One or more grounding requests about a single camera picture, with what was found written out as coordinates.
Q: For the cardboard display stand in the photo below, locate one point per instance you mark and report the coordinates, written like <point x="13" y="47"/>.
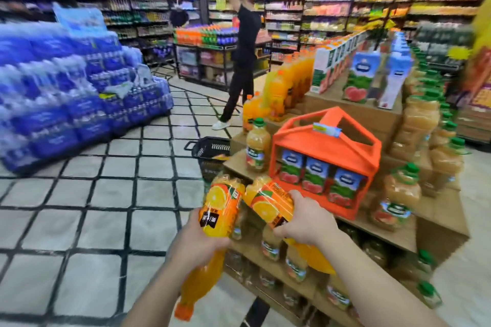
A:
<point x="441" y="215"/>

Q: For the yellow price tag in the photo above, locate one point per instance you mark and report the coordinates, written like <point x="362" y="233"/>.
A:
<point x="458" y="53"/>

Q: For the person's right hand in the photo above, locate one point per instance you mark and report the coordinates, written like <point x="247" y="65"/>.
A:
<point x="312" y="223"/>

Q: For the blue yellow shelf label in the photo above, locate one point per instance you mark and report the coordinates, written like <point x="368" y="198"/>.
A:
<point x="327" y="129"/>

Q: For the row of white juice cartons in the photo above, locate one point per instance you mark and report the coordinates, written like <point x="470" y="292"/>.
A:
<point x="332" y="58"/>

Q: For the person's left hand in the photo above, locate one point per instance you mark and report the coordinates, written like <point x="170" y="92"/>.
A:
<point x="188" y="246"/>

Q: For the person's right thumb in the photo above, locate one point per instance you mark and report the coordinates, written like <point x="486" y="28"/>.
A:
<point x="283" y="230"/>

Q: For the large blue juice carton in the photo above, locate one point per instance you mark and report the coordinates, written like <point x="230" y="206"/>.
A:
<point x="395" y="74"/>
<point x="360" y="75"/>

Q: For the rows of green-capped juice bottles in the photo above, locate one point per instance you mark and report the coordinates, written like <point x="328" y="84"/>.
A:
<point x="425" y="119"/>

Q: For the stocked wall shelving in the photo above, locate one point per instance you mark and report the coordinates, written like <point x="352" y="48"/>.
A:
<point x="126" y="8"/>

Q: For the person's left forearm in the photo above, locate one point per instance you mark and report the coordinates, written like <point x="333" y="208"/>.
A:
<point x="157" y="296"/>

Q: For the blue paper sign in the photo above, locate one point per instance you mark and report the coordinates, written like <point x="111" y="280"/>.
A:
<point x="78" y="18"/>

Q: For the person's right forearm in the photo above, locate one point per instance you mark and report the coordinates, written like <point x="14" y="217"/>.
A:
<point x="379" y="292"/>

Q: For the stocked grocery shelving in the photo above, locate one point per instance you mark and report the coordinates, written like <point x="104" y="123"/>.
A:
<point x="345" y="5"/>

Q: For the person's left thumb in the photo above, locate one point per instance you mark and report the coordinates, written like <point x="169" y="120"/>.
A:
<point x="219" y="245"/>

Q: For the black shopping basket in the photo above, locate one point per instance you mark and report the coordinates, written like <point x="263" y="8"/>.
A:
<point x="209" y="154"/>

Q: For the yellow orange hanging banner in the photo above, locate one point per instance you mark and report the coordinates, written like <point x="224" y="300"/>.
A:
<point x="479" y="54"/>

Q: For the stack of blue water packs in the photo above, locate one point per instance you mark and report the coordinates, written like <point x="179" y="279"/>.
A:
<point x="50" y="100"/>

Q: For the orange house-shaped display carrier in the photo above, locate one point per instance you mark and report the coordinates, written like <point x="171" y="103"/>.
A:
<point x="326" y="146"/>

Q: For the green-capped juice bottle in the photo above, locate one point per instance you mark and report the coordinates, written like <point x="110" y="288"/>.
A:
<point x="257" y="148"/>

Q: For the black metal display rack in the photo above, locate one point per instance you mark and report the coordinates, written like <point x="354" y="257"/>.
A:
<point x="199" y="66"/>

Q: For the row of coloured soda bottles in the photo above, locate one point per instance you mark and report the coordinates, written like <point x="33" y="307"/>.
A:
<point x="205" y="35"/>

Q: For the row of orange drink bottles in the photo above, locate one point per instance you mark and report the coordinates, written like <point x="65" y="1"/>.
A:
<point x="282" y="87"/>

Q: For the orange soda bottle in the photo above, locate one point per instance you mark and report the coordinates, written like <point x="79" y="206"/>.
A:
<point x="220" y="200"/>
<point x="264" y="200"/>

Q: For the small guava juice carton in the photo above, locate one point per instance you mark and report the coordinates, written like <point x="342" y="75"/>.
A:
<point x="345" y="188"/>
<point x="315" y="175"/>
<point x="291" y="166"/>

